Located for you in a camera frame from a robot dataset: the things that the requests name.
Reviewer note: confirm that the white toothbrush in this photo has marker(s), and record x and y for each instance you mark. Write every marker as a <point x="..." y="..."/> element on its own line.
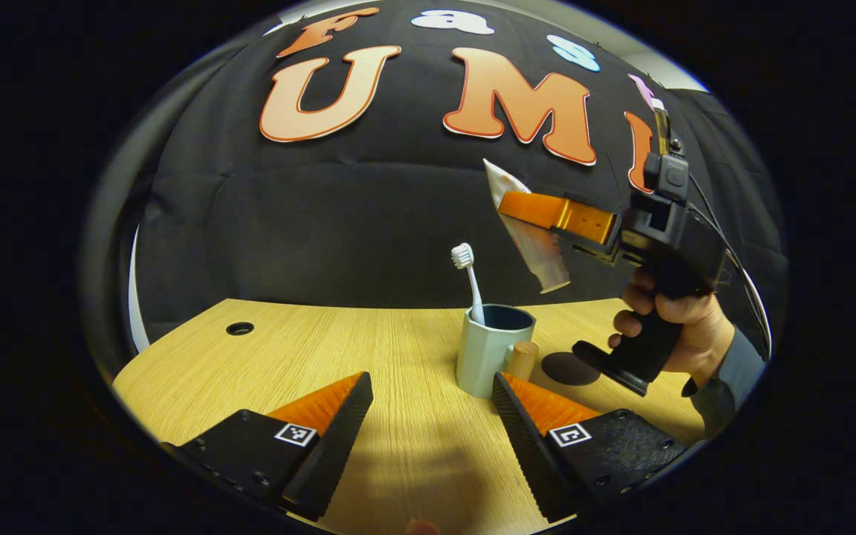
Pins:
<point x="462" y="256"/>

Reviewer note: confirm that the white toothpaste tube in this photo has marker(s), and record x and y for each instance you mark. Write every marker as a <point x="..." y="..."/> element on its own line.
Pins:
<point x="539" y="256"/>

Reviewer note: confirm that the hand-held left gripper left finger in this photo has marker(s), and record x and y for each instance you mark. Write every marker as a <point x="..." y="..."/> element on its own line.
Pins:
<point x="331" y="461"/>

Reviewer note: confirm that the black backdrop cloth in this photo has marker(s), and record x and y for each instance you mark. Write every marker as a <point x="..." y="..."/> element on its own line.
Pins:
<point x="368" y="208"/>

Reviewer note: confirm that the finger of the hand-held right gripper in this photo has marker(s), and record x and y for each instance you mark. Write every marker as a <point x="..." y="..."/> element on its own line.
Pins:
<point x="547" y="212"/>

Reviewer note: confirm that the wooden desktop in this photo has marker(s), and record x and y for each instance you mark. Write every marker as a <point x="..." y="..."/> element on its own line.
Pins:
<point x="324" y="349"/>

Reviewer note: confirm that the dark round coaster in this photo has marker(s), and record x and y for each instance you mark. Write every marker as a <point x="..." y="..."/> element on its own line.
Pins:
<point x="565" y="369"/>

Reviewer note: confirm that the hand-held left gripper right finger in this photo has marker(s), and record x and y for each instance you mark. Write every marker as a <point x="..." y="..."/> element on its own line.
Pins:
<point x="528" y="453"/>

